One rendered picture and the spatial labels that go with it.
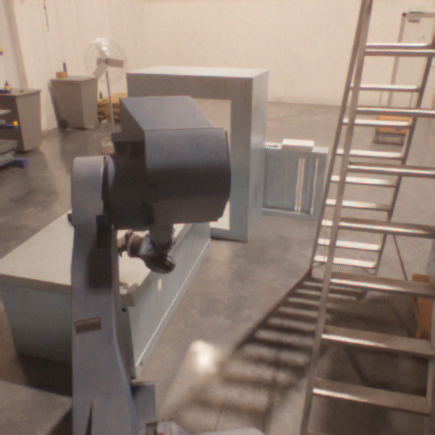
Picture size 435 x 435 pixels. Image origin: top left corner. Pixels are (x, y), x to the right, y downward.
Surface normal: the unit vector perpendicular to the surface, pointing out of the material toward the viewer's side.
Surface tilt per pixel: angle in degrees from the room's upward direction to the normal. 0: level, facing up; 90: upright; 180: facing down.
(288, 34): 90
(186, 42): 90
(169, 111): 32
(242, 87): 90
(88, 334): 53
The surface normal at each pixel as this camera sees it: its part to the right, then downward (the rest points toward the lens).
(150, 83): -0.31, 0.41
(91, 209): 0.11, -0.20
